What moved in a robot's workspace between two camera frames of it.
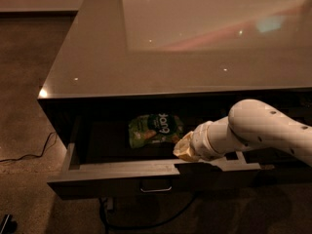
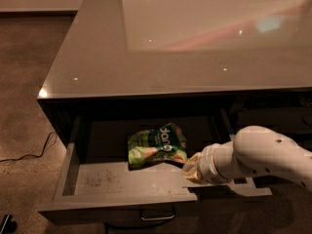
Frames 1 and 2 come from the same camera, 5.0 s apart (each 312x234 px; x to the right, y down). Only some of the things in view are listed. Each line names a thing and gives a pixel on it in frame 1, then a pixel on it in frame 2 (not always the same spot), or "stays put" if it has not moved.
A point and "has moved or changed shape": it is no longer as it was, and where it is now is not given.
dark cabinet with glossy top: (186, 53) stays put
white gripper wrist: (199, 142) -> (206, 165)
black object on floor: (7, 225) stays put
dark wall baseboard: (40, 14) stays put
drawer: (99, 162) has moved or changed shape
